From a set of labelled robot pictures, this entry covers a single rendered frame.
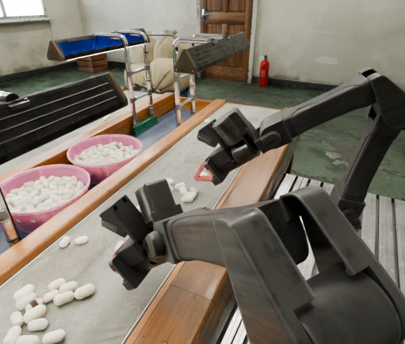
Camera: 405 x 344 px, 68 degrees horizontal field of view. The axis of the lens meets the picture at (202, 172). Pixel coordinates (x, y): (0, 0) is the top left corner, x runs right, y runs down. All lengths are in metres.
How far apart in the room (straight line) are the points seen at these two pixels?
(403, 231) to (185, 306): 0.69
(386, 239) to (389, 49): 4.24
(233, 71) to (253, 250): 5.29
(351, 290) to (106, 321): 0.48
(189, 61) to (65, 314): 0.75
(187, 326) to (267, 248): 0.39
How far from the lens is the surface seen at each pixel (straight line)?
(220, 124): 0.69
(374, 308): 0.23
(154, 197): 0.48
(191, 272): 0.64
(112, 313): 0.64
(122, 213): 0.52
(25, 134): 0.53
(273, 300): 0.20
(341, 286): 0.23
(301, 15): 5.13
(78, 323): 0.65
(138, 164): 1.03
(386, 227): 1.04
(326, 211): 0.24
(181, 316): 0.58
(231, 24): 5.40
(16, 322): 0.67
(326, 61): 5.12
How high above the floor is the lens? 1.25
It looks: 30 degrees down
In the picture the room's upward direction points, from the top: straight up
